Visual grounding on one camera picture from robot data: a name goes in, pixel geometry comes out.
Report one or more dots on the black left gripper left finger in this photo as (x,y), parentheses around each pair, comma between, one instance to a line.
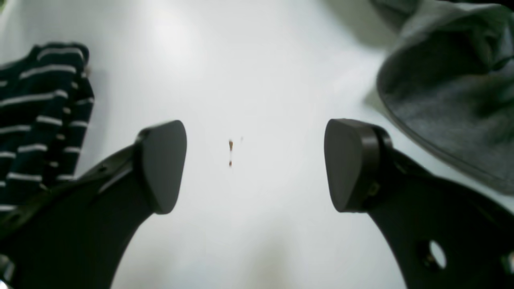
(75,235)

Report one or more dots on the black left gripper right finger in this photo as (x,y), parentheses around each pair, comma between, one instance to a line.
(443,235)

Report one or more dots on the black white striped T-shirt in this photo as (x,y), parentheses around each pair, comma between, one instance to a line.
(45,109)

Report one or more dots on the grey long sleeve shirt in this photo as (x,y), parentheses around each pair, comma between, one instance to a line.
(449,82)

